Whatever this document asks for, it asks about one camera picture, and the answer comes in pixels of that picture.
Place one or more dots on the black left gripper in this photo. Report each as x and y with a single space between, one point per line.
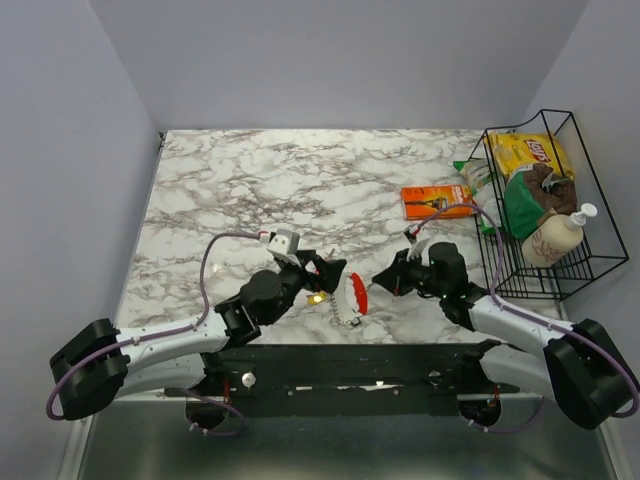
328 274

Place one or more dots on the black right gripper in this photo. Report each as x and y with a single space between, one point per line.
388 278

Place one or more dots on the yellow key tag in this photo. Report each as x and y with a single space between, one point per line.
316 298

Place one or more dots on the red handled steel key organizer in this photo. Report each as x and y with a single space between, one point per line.
349 302

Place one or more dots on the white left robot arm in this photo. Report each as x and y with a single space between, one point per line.
92 367

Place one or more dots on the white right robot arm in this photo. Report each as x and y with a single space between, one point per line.
575 365

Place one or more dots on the orange razor box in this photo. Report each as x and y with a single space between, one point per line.
422 202

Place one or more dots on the white green snack bag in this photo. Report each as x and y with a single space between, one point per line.
482 183

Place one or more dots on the cream lotion pump bottle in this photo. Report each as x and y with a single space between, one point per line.
557 236

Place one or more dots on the yellow chips bag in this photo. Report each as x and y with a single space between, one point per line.
512 151

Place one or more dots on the brown crumpled bag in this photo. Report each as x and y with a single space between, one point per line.
551 190

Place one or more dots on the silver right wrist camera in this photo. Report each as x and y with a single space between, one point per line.
417 244

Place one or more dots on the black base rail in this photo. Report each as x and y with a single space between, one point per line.
346 380

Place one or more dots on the black wire rack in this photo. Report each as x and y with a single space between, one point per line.
602 249

